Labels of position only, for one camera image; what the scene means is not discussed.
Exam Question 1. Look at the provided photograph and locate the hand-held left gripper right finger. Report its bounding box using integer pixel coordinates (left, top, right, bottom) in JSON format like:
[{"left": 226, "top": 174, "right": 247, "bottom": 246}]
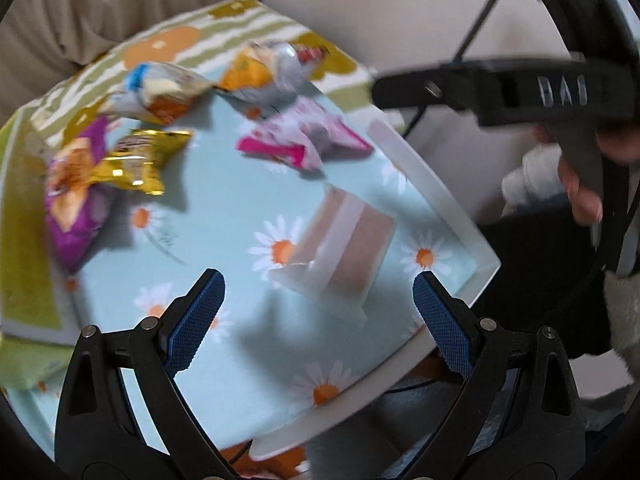
[{"left": 413, "top": 270, "right": 586, "bottom": 480}]

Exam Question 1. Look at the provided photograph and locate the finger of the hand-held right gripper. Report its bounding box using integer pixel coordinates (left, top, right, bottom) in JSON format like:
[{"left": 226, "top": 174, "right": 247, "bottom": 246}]
[{"left": 372, "top": 59, "right": 496, "bottom": 111}]

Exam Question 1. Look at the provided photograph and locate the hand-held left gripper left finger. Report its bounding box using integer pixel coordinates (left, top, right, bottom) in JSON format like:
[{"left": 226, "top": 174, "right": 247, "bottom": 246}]
[{"left": 55, "top": 269, "right": 236, "bottom": 480}]

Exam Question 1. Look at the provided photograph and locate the pale pink white snack packet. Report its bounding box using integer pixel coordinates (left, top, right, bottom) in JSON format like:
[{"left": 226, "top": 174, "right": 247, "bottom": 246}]
[{"left": 269, "top": 184, "right": 397, "bottom": 322}]

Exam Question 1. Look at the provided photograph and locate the light pink snack packet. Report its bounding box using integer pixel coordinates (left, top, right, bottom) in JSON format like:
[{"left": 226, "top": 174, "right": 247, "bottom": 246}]
[{"left": 236, "top": 97, "right": 375, "bottom": 172}]

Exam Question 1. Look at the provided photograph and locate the purple snack packet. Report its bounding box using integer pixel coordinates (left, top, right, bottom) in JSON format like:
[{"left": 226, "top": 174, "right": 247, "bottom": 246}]
[{"left": 44, "top": 116, "right": 117, "bottom": 273}]

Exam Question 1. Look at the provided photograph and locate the gold snack packet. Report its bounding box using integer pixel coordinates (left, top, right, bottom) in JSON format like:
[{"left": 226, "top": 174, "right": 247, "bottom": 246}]
[{"left": 91, "top": 129, "right": 194, "bottom": 197}]

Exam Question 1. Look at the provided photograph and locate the orange yellow snack packet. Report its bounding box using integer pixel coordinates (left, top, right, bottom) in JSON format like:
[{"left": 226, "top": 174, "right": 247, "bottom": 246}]
[{"left": 219, "top": 39, "right": 332, "bottom": 107}]

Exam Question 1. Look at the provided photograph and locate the green cardboard box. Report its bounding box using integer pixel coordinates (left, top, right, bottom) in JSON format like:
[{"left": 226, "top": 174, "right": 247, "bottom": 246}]
[{"left": 0, "top": 105, "right": 76, "bottom": 393}]

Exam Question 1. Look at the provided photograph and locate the blue white snack packet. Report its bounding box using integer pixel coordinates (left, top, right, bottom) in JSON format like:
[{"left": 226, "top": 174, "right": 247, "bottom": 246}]
[{"left": 99, "top": 61, "right": 213, "bottom": 127}]

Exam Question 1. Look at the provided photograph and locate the person's right hand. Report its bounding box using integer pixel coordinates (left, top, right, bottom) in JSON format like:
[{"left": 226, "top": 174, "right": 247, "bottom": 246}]
[{"left": 532, "top": 119, "right": 640, "bottom": 226}]

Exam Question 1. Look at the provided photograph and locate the black lamp stand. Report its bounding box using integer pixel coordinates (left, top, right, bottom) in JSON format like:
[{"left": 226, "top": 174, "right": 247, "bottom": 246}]
[{"left": 452, "top": 0, "right": 518, "bottom": 63}]

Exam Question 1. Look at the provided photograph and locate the white tray with daisy cloth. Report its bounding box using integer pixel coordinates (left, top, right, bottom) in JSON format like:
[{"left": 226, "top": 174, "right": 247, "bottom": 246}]
[{"left": 0, "top": 87, "right": 481, "bottom": 461}]

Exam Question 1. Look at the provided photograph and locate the white fuzzy cloth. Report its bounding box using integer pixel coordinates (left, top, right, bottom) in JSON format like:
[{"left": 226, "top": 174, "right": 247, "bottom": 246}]
[{"left": 602, "top": 270, "right": 640, "bottom": 356}]

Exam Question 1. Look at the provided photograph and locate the floral striped blanket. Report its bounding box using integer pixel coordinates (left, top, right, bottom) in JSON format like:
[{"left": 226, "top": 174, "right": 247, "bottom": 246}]
[{"left": 0, "top": 0, "right": 406, "bottom": 133}]

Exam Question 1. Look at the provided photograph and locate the beige curtain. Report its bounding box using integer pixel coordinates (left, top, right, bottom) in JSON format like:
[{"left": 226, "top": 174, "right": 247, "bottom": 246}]
[{"left": 0, "top": 0, "right": 266, "bottom": 83}]

